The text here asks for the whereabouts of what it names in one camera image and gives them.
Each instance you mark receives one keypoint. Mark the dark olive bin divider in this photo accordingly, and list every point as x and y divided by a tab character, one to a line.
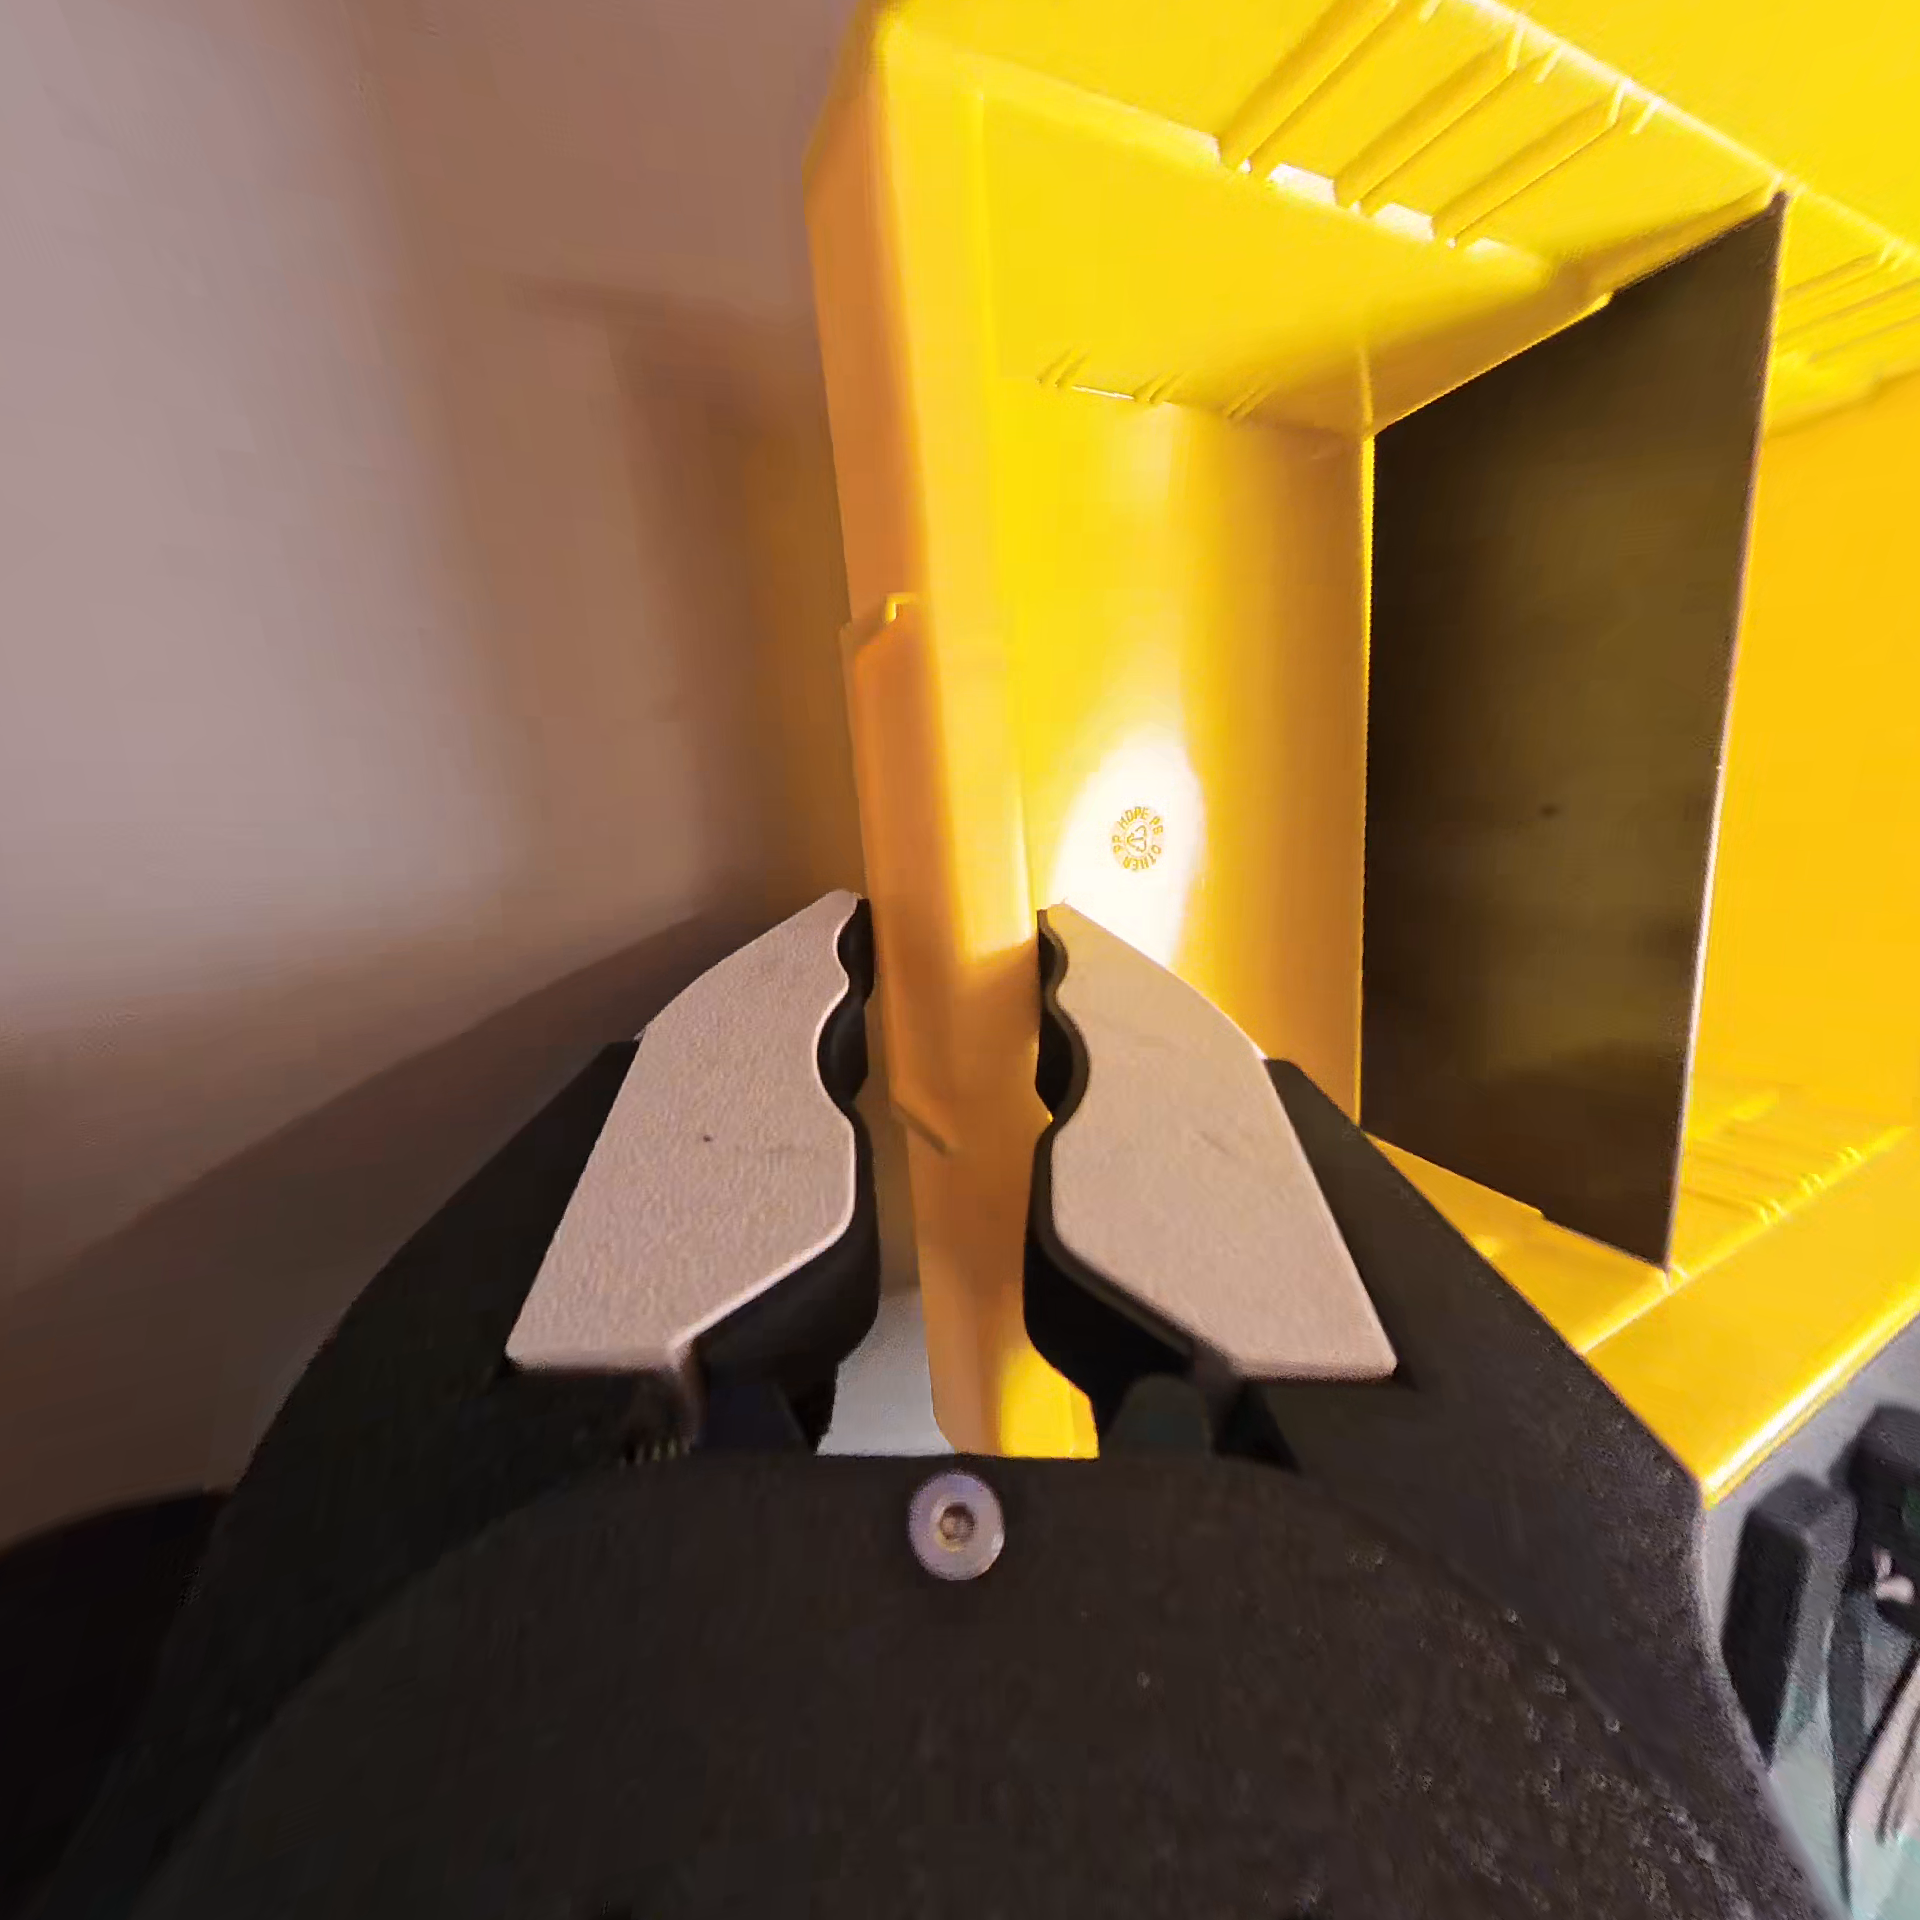
1560	751

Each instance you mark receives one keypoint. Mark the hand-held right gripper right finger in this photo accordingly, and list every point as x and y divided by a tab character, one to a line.
1184	1200

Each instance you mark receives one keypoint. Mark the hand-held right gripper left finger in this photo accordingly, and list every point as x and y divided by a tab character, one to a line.
705	1171

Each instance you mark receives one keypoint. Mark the yellow plastic storage bin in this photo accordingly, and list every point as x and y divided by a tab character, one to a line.
1170	599

